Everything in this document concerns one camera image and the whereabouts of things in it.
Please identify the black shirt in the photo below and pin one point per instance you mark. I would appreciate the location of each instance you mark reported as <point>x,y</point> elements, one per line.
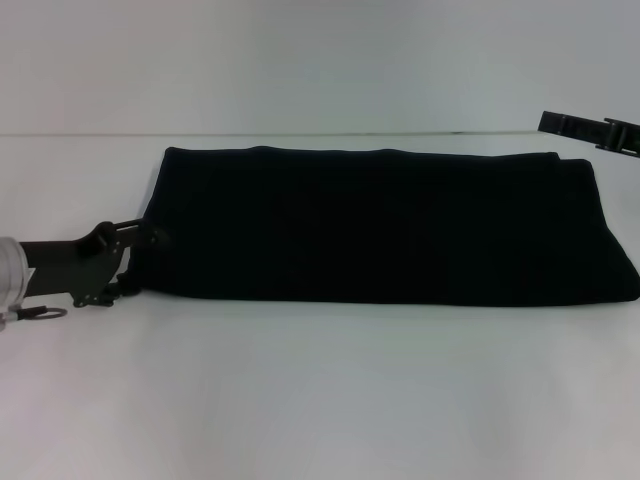
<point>375,225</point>

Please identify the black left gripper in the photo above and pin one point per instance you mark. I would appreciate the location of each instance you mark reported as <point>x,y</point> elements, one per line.
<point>70,270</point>

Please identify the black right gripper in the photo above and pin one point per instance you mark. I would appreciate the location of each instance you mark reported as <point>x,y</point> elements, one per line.
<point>622,135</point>

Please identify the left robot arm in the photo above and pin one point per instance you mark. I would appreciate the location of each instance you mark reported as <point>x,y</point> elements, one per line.
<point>12,275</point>

